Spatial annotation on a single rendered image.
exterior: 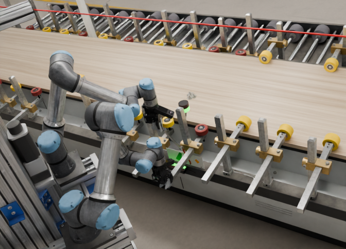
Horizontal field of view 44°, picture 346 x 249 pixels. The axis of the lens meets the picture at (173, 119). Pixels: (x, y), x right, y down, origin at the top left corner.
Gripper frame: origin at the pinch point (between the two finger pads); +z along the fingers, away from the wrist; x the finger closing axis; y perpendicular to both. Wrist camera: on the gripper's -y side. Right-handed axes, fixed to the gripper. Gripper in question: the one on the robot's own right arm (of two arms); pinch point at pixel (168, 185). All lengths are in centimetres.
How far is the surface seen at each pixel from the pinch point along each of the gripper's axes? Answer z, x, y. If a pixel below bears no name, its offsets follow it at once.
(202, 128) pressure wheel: -9.3, 0.6, -41.5
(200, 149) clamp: -3.8, 4.9, -29.2
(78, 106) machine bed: 7, -119, -51
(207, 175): -13.9, 25.2, -3.3
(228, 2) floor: 74, -158, -385
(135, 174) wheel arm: 0.1, -24.0, -0.2
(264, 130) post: -30, 48, -28
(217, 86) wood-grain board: -10, -10, -84
